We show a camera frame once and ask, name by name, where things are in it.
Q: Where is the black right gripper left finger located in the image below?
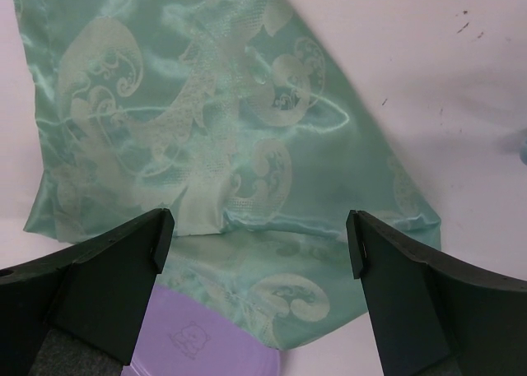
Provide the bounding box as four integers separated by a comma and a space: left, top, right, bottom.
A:
1, 209, 175, 375

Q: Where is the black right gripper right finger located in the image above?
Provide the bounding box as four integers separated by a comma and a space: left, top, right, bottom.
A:
346, 211, 526, 375

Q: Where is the lilac round plastic plate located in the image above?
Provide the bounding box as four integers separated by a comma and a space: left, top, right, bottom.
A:
122, 285, 281, 376

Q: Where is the teal patterned satin cloth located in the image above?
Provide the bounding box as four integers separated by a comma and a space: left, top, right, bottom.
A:
13, 0, 441, 350

